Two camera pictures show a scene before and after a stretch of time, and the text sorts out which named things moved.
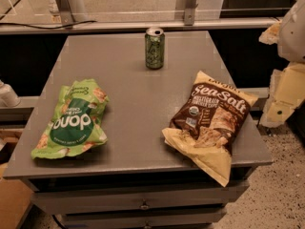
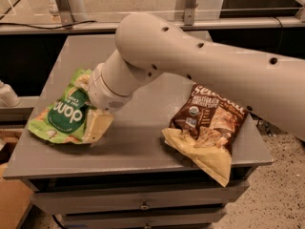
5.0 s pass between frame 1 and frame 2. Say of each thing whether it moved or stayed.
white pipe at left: stayed
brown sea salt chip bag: stayed
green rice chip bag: moved
